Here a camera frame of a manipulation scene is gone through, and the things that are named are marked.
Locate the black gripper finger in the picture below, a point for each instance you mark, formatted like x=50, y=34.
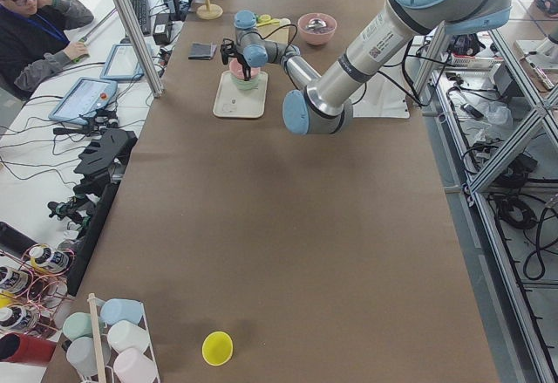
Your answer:
x=246, y=71

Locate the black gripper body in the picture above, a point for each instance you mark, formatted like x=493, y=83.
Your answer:
x=245, y=64

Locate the small pink bowl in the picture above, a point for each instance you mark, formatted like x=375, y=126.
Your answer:
x=235, y=67

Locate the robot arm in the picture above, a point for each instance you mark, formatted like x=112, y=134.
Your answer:
x=321, y=103

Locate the top green bowl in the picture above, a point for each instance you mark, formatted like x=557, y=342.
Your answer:
x=245, y=85

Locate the large pink bowl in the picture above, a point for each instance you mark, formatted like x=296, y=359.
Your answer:
x=316, y=38

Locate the grey folded cloth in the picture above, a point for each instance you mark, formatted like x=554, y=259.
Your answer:
x=200, y=51

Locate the cream rabbit tray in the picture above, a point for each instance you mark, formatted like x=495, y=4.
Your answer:
x=233, y=103

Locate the yellow plastic knife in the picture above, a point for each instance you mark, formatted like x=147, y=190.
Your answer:
x=271, y=21

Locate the bamboo cutting board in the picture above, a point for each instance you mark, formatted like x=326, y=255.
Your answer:
x=276, y=32

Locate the metal ice scoop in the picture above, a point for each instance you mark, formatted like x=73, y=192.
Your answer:
x=317, y=25

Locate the blue teach pendant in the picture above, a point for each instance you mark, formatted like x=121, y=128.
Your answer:
x=84, y=99
x=122, y=64

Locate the seated person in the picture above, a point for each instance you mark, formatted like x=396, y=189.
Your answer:
x=34, y=45

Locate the blue plastic cup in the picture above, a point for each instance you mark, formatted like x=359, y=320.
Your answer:
x=117, y=309

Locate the yellow plastic cup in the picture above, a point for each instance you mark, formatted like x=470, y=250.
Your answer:
x=217, y=348

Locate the white plastic cup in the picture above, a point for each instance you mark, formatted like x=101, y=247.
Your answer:
x=124, y=335

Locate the green plastic cup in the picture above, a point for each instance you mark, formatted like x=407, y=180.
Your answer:
x=77, y=325

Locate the pink plastic cup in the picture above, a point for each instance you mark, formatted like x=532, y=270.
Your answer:
x=134, y=366

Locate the grey plastic cup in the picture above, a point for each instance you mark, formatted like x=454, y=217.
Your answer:
x=81, y=355

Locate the red cylinder can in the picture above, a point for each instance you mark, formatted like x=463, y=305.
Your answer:
x=25, y=349

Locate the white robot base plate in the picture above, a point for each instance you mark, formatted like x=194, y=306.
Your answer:
x=379, y=98

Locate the white wire cup rack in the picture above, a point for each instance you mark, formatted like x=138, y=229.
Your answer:
x=105, y=355

